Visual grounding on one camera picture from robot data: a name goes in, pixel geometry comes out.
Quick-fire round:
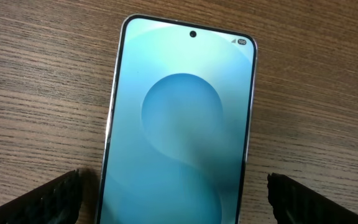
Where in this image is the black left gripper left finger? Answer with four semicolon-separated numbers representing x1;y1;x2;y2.
0;170;82;224

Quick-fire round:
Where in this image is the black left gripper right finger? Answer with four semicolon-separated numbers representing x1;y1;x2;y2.
267;173;358;224

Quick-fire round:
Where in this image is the Galaxy S25 smartphone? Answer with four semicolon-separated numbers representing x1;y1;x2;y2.
95;14;258;223

